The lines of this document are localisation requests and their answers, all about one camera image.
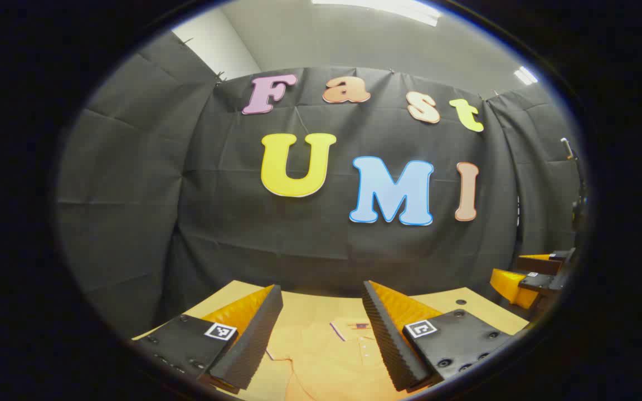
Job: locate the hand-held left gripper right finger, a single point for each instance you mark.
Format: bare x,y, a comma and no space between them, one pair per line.
385,345

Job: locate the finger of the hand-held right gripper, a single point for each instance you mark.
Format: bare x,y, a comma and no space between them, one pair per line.
544,283
541,264

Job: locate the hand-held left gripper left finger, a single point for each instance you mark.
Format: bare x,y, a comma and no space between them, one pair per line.
254,340

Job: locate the orange T-shirt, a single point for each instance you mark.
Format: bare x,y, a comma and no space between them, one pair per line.
321,362

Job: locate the small ceiling light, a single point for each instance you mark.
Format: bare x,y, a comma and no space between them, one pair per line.
526,75

